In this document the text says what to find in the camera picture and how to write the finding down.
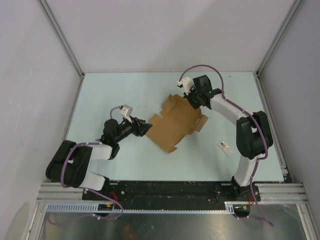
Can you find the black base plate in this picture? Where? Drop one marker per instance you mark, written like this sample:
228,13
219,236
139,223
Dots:
219,191

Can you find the right aluminium frame post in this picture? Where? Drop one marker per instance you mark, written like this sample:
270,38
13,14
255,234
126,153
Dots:
287,21

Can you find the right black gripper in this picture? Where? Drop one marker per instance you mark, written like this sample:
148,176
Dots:
188,97

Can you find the brown cardboard box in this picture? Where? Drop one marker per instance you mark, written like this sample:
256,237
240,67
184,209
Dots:
176,120

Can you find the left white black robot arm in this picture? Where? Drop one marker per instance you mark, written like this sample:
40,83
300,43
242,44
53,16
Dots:
69,165

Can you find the aluminium frame post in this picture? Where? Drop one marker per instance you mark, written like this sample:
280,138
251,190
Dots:
287,21
48,13

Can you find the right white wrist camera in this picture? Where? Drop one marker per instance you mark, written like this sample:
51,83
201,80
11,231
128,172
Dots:
187,84

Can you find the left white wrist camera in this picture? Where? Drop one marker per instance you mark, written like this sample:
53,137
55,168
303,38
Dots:
126,111

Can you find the aluminium rail beam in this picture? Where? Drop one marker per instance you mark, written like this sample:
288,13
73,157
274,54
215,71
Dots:
270,193

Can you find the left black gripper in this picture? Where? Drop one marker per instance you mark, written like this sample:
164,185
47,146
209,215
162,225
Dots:
139,127

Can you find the left aluminium frame post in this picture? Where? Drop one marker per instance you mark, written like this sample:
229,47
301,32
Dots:
48,13

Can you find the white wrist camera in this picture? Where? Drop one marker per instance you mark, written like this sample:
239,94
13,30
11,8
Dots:
187,84
126,111

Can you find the grey slotted cable duct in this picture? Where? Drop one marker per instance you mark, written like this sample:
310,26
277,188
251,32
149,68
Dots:
103,208

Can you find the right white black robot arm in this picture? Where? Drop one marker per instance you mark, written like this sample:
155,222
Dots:
253,133

